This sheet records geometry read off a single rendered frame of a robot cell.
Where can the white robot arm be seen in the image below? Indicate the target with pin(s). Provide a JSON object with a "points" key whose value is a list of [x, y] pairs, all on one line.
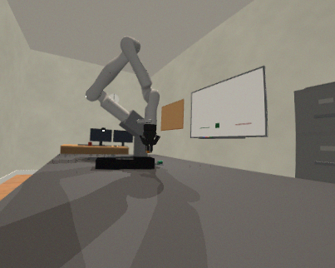
{"points": [[130, 47]]}

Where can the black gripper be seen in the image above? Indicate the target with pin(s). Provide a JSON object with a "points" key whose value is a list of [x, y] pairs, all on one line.
{"points": [[148, 137]]}

